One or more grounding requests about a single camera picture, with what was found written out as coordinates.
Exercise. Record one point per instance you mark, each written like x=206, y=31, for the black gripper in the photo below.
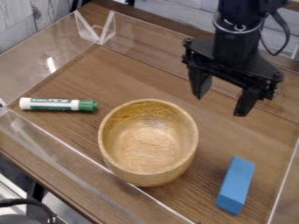
x=231, y=58

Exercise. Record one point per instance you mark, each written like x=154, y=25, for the brown wooden bowl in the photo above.
x=149, y=139

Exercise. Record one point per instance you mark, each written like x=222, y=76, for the blue rectangular block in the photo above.
x=234, y=189

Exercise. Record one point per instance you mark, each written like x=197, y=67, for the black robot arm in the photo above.
x=242, y=15

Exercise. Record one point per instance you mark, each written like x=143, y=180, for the green and white marker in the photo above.
x=58, y=104

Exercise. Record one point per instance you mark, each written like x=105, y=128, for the clear acrylic corner bracket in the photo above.
x=94, y=33

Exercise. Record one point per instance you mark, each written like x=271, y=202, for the clear acrylic tray wall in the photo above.
x=66, y=164

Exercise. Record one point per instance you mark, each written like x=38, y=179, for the black table clamp with cable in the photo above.
x=38, y=213

